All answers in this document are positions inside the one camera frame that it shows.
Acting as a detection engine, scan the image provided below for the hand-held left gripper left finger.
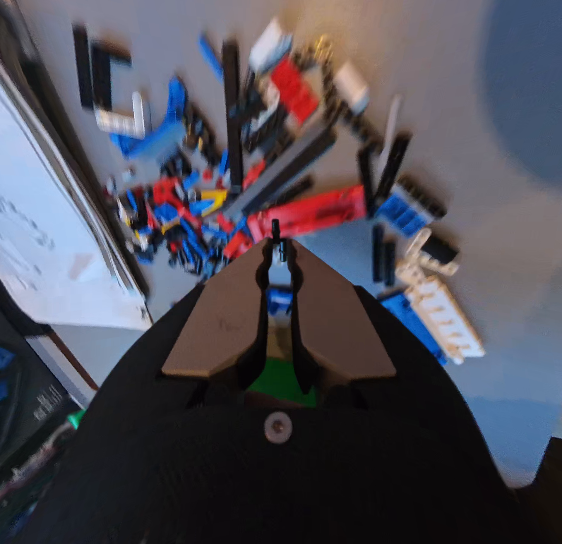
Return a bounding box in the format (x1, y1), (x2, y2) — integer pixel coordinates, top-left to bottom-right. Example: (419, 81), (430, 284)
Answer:
(161, 238), (272, 390)

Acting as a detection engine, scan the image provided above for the black angled toy beam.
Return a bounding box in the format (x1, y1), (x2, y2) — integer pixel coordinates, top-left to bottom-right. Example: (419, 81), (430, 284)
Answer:
(90, 41), (132, 110)

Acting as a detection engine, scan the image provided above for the black straight toy beam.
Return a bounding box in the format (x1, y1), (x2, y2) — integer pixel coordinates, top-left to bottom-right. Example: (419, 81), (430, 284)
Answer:
(72, 24), (95, 110)

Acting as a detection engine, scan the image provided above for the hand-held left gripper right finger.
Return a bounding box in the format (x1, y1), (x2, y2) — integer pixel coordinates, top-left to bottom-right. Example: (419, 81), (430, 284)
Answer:
(287, 239), (397, 394)

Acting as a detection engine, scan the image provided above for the grey desk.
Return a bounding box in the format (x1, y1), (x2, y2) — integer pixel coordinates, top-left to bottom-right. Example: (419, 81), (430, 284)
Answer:
(9, 0), (562, 488)

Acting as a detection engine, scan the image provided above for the small black connector pin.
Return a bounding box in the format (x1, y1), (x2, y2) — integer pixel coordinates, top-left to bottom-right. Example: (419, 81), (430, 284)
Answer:
(271, 219), (288, 264)

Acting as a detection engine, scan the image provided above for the blue curved toy panel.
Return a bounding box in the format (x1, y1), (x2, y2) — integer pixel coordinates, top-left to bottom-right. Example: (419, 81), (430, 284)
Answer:
(110, 76), (189, 158)

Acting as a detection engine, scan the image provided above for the red long toy panel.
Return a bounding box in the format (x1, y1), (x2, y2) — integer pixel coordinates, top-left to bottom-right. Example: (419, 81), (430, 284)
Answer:
(246, 185), (367, 242)

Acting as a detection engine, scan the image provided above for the thick building instruction booklet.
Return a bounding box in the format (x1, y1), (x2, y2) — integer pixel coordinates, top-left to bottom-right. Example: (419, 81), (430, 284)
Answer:
(0, 57), (152, 332)

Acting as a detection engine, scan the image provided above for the white long toy panel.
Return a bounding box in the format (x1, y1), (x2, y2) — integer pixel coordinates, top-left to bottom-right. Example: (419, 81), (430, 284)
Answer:
(402, 274), (486, 365)

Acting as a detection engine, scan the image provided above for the green plastic bin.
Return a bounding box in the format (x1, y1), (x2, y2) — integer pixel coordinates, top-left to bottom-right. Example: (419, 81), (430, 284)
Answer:
(246, 357), (317, 409)

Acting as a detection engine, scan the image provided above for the blue long toy panel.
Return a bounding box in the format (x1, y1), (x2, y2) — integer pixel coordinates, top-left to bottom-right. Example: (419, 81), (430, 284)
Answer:
(380, 289), (448, 367)

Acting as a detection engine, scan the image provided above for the pile of mixed toy bricks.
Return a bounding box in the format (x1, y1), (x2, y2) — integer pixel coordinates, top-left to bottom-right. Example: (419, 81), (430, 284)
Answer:
(70, 17), (462, 290)

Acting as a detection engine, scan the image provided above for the white angled toy beam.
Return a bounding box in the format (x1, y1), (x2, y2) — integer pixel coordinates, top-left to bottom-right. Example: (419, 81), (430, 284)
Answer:
(94, 91), (148, 138)

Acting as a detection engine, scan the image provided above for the black toy car box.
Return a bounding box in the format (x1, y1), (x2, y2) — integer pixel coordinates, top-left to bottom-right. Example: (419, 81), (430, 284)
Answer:
(0, 285), (99, 466)

